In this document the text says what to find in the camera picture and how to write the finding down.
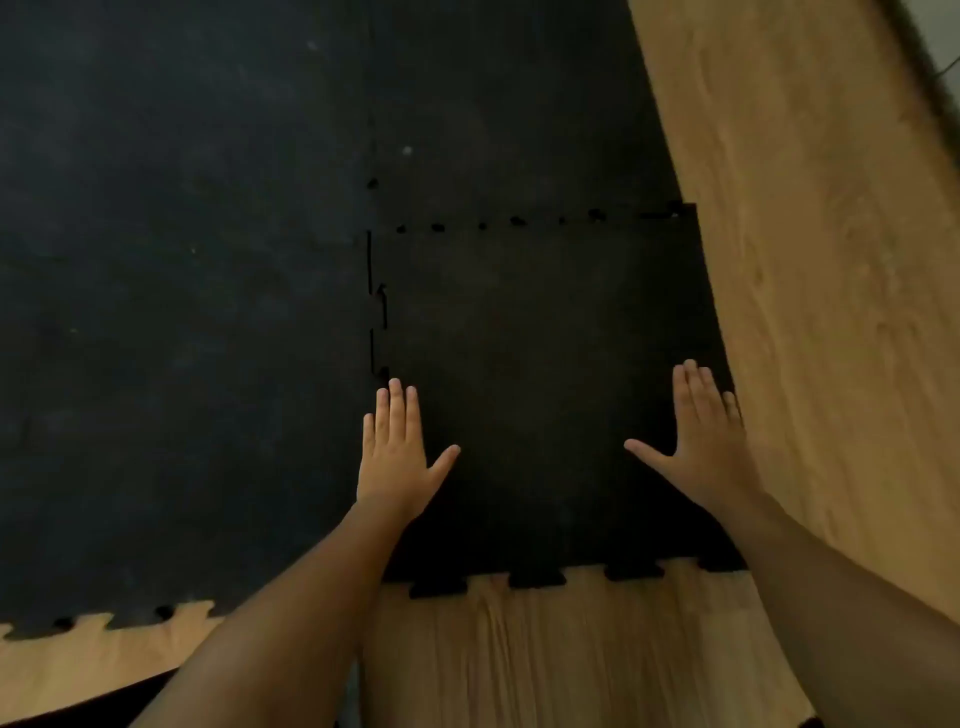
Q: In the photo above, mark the person's left hand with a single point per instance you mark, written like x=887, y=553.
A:
x=394, y=472

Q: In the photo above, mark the person's right thumb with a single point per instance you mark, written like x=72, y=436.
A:
x=649, y=454

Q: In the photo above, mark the black interlocking foam mat tile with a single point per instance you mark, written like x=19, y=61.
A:
x=517, y=112
x=540, y=360
x=180, y=300

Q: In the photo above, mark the person's left forearm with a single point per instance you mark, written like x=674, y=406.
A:
x=300, y=622

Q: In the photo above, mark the person's right hand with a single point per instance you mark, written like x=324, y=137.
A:
x=709, y=457

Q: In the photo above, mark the person's left thumb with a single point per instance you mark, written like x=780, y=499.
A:
x=444, y=465

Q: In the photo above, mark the person's left little finger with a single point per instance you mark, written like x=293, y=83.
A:
x=368, y=436

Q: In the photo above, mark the person's left middle finger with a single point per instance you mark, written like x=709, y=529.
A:
x=397, y=412

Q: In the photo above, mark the person's right little finger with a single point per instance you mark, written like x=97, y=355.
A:
x=733, y=412

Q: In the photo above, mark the person's right middle finger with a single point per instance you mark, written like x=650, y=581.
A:
x=697, y=394

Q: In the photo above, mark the person's right forearm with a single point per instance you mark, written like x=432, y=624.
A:
x=847, y=615

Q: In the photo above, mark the dark skirting board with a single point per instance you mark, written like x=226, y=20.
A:
x=926, y=67

